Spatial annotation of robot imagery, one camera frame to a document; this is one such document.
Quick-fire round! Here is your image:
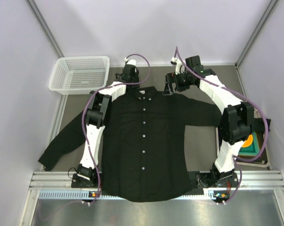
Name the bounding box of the black button shirt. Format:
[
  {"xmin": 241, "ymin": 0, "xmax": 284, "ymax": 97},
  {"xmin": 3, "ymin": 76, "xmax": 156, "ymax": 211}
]
[{"xmin": 38, "ymin": 86, "xmax": 272, "ymax": 202}]

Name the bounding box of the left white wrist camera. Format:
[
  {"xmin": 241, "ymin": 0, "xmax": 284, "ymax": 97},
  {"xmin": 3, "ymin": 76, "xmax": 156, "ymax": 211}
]
[{"xmin": 124, "ymin": 58, "xmax": 136, "ymax": 69}]

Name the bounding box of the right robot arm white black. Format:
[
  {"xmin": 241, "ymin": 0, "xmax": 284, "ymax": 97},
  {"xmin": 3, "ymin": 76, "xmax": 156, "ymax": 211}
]
[{"xmin": 163, "ymin": 56, "xmax": 254, "ymax": 188}]

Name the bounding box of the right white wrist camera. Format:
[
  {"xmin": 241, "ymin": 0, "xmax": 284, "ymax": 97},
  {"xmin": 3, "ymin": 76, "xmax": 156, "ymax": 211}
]
[{"xmin": 170, "ymin": 57, "xmax": 185, "ymax": 75}]

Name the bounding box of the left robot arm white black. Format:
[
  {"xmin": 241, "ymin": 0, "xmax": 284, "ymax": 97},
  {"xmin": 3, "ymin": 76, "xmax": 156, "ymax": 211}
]
[{"xmin": 71, "ymin": 60, "xmax": 139, "ymax": 188}]

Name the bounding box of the orange bowl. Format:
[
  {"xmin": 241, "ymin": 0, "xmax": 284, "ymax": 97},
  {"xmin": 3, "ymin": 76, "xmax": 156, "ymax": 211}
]
[{"xmin": 242, "ymin": 134, "xmax": 253, "ymax": 148}]

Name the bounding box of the metal tray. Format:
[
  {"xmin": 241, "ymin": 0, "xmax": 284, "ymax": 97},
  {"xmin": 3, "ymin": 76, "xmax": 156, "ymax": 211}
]
[{"xmin": 214, "ymin": 110, "xmax": 271, "ymax": 168}]

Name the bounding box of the grey slotted cable duct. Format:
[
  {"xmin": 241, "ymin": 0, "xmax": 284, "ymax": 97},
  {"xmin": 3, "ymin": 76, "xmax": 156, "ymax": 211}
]
[{"xmin": 38, "ymin": 190, "xmax": 229, "ymax": 201}]

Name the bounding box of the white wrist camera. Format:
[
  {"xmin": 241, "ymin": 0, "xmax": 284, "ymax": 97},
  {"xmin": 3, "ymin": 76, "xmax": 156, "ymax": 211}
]
[
  {"xmin": 170, "ymin": 57, "xmax": 185, "ymax": 75},
  {"xmin": 124, "ymin": 58, "xmax": 136, "ymax": 69}
]

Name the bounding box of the white perforated plastic basket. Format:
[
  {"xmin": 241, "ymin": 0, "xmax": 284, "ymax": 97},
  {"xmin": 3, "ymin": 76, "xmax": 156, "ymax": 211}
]
[{"xmin": 48, "ymin": 56, "xmax": 110, "ymax": 95}]

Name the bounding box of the aluminium rail frame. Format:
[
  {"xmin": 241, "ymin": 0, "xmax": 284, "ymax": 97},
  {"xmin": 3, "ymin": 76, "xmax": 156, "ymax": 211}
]
[{"xmin": 20, "ymin": 170, "xmax": 284, "ymax": 226}]

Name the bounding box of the green black mat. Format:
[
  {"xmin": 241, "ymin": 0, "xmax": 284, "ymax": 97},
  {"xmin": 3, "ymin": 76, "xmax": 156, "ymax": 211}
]
[{"xmin": 238, "ymin": 132, "xmax": 267, "ymax": 164}]

